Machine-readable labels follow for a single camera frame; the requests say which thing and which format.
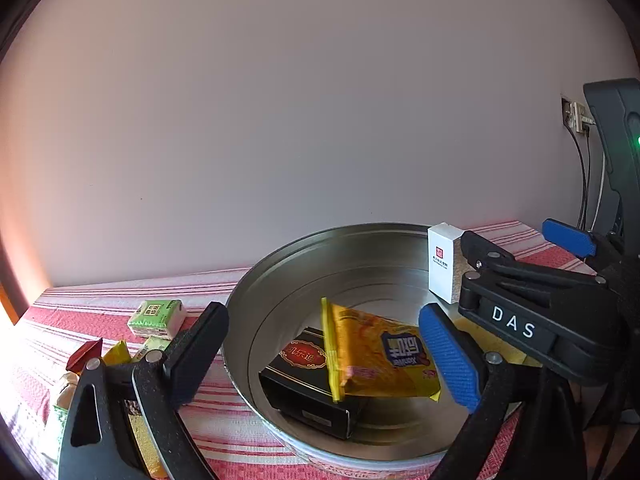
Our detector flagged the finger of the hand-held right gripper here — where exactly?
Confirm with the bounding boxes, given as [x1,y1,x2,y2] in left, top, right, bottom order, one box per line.
[542,218,624,274]
[459,230,624,387]

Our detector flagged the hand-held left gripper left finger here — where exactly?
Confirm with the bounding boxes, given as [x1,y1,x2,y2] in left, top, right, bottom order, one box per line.
[57,301,231,480]

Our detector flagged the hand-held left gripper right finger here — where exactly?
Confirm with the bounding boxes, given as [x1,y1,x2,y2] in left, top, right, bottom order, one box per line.
[418,302,589,480]

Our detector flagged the green tissue pack leaf print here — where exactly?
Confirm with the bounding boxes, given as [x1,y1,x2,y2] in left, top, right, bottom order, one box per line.
[143,336,176,362]

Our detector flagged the yellow snack packet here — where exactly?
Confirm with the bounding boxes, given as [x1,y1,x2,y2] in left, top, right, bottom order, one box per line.
[320,297,442,403]

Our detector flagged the small white box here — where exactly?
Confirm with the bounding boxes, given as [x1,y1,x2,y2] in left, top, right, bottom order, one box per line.
[427,222,466,305]

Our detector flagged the round metal tin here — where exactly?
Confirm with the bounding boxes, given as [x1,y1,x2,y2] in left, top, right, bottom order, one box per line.
[220,222,543,472]

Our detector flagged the green tissue pack square print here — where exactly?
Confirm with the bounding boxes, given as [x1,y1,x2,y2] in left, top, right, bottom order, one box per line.
[127,299,188,339]

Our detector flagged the red white striped cloth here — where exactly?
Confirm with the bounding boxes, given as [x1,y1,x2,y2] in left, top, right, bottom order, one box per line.
[0,220,601,480]

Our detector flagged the small yellow packet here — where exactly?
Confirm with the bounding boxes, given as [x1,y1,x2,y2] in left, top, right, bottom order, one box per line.
[102,340,132,367]

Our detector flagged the flat yellow packet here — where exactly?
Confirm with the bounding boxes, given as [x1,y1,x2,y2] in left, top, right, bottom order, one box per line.
[126,410,169,479]

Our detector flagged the black box with red label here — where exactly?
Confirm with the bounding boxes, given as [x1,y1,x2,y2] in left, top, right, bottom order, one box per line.
[258,327,370,441]

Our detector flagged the red snack packet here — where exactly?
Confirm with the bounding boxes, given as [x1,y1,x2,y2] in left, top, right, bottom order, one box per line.
[67,338,104,374]

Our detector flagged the beige snack packet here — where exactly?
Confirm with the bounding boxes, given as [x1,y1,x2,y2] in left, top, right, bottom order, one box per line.
[50,371,81,411]

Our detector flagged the green and white packet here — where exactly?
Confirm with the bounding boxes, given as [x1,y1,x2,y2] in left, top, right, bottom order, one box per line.
[39,404,69,463]

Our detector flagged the white wall socket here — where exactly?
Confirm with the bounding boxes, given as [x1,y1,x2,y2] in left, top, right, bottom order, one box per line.
[560,94,597,134]

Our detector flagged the black cable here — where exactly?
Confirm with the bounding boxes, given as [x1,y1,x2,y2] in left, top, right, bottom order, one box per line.
[567,122,588,231]
[580,130,594,231]

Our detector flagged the white cable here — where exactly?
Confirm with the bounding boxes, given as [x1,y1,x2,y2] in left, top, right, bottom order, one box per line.
[595,147,607,223]

